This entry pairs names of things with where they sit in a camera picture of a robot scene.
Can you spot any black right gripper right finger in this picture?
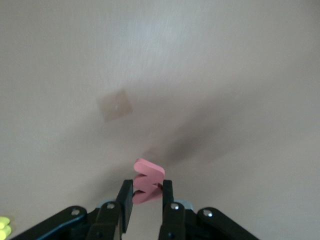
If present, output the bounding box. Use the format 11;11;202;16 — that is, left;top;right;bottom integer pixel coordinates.
158;179;262;240

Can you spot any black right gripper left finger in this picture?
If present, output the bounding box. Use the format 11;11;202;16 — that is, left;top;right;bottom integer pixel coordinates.
8;179;135;240

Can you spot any red zigzag foam letter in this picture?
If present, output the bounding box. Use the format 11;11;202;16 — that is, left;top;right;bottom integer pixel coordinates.
131;157;166;205

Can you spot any yellow foam letter s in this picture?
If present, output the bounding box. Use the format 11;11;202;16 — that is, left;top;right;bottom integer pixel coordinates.
0;216;13;240

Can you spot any clear tape patch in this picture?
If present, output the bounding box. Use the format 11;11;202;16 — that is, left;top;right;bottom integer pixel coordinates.
96;89;134;123

